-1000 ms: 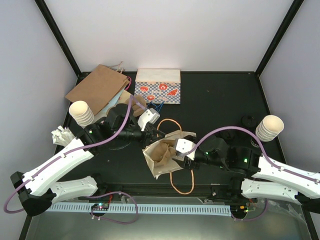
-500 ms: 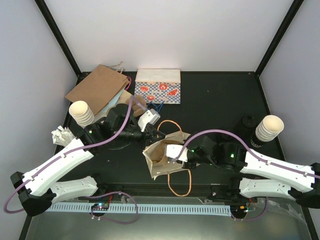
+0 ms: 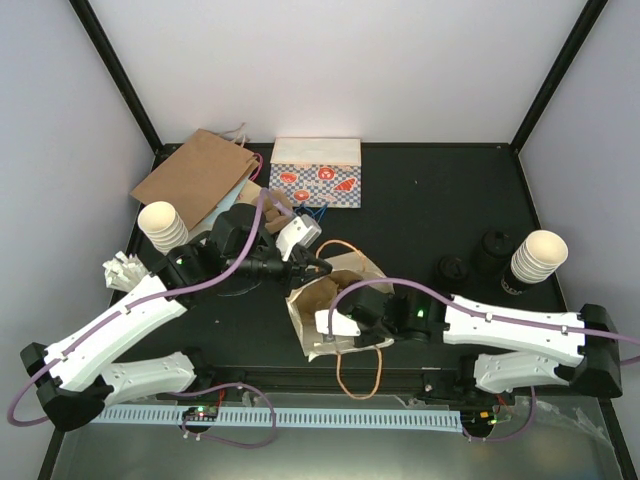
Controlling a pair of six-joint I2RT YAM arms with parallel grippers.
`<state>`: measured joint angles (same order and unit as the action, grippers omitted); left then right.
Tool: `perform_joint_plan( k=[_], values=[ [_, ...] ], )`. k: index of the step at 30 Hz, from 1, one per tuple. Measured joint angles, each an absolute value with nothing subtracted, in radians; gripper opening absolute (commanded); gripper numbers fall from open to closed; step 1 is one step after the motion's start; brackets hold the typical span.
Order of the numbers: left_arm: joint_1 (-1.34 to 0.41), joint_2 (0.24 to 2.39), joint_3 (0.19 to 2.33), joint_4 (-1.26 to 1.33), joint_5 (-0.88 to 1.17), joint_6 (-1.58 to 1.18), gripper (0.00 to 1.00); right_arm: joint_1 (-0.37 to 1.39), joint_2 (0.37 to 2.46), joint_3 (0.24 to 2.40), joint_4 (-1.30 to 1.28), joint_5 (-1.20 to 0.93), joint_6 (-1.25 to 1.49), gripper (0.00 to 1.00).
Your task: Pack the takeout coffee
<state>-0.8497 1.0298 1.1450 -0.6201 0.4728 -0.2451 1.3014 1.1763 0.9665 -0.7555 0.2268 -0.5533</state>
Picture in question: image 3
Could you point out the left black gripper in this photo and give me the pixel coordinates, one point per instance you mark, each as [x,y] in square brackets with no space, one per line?
[298,273]

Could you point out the cream paper bag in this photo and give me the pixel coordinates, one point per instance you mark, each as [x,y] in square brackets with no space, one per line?
[315,345]

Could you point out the single cardboard cup carrier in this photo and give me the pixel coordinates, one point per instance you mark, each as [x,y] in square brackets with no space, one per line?
[320,294]

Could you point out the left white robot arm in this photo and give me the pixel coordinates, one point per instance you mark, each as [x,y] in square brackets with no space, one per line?
[78,377]

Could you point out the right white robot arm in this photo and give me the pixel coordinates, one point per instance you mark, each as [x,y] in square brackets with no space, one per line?
[519,348]

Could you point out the blue checkered bakery bag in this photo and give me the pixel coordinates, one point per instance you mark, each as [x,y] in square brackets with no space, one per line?
[318,172]

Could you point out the light blue paper bag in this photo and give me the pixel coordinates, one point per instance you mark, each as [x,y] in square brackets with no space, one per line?
[246,191]

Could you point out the single black lid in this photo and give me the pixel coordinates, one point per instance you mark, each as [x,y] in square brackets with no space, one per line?
[451,272]

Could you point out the brown kraft paper bag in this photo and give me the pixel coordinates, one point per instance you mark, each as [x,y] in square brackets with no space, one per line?
[197,176]

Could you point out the left white cup stack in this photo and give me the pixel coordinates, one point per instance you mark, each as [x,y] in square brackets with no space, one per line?
[163,227]

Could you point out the white cup stack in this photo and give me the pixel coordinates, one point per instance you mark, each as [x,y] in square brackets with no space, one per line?
[534,261]
[163,227]

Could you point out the small green circuit board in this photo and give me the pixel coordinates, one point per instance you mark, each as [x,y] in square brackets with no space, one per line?
[200,413]

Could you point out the crumpled white paper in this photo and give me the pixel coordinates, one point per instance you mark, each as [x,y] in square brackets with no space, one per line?
[123,272]

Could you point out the right white cup stack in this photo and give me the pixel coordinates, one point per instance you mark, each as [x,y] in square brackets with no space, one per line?
[534,261]

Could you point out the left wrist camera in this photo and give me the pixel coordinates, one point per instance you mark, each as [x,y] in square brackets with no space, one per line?
[301,230]

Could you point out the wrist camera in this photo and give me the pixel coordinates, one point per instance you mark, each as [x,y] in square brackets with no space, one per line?
[301,230]
[341,325]

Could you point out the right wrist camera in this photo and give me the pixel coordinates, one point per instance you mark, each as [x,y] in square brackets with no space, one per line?
[341,325]

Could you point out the light blue cable duct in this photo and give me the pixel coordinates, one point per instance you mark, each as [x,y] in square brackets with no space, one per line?
[311,418]

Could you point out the left black frame post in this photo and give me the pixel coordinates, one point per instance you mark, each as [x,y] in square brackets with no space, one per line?
[100,40]

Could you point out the black frame post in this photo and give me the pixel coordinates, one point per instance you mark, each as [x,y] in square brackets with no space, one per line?
[579,33]
[100,40]

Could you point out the right black frame post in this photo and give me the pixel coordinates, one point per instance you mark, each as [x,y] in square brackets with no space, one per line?
[579,33]

